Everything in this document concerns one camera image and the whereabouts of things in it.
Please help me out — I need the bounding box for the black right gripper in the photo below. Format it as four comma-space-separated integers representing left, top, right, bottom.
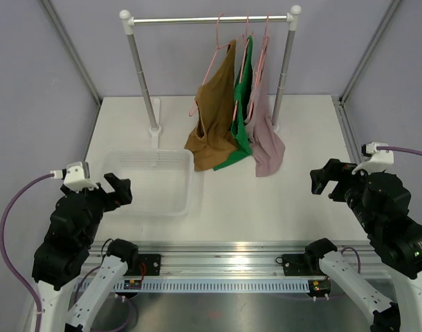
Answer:
310, 157, 380, 232

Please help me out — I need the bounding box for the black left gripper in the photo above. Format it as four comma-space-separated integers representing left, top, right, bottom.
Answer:
62, 172, 131, 245

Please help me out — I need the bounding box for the mauve pink tank top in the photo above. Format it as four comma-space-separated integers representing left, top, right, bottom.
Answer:
245, 38, 285, 177

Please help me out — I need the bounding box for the brown tank top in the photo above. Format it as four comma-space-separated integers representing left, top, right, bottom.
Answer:
185, 40, 237, 172

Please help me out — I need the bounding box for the green tank top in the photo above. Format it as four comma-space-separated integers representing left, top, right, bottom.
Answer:
213, 35, 253, 171

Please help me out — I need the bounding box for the pink hanger of mauve top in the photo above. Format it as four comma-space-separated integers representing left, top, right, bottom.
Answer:
245, 16, 270, 124

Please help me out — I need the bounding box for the pink hanger of brown top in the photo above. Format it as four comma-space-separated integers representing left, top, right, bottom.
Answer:
188, 13, 237, 120

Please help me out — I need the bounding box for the pink hanger of green top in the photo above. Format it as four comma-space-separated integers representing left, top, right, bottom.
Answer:
232, 17, 250, 121

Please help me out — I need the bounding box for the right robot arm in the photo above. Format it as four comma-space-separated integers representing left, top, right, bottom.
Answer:
303, 158, 422, 331

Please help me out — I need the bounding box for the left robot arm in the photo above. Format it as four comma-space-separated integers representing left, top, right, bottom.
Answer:
32, 173, 139, 331

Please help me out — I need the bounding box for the white plastic basket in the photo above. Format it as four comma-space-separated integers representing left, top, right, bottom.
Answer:
101, 149, 194, 216

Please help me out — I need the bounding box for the white and silver clothes rack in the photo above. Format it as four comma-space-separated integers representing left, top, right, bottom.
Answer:
119, 5, 302, 149

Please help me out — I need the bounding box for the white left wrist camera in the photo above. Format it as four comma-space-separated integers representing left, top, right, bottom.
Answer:
50, 161, 99, 192

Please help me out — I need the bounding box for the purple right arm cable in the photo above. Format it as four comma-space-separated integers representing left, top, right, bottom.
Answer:
377, 146, 422, 157

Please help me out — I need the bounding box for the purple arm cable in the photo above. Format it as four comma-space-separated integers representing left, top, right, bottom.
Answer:
377, 146, 422, 157
0, 172, 55, 332

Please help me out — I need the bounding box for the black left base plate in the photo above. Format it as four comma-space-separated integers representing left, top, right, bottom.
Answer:
125, 254, 162, 277

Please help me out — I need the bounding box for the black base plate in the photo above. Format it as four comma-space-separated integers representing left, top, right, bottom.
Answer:
275, 254, 326, 277
125, 254, 162, 277

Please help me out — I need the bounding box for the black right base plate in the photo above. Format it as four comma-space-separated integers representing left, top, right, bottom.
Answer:
275, 254, 326, 277

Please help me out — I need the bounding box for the aluminium mounting rail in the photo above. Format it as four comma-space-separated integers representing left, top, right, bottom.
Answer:
82, 241, 402, 277

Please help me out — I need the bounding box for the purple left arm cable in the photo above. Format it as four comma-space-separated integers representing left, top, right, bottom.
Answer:
0, 172, 55, 332

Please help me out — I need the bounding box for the white slotted cable duct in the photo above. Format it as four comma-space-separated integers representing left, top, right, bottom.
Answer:
113, 279, 309, 293

